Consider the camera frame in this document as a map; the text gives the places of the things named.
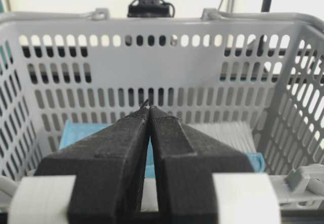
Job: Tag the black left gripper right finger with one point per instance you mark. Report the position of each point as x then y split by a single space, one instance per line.
184 161

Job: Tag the grey plastic shopping basket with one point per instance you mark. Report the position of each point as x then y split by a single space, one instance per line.
91 68

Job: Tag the black vertical pole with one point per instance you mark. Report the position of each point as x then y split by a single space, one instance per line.
266 4

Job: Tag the blue hand brush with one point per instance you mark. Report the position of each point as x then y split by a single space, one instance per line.
237 134

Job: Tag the black camera stand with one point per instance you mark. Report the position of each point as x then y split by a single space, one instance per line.
150 9

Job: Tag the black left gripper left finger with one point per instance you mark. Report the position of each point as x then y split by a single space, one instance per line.
109 170

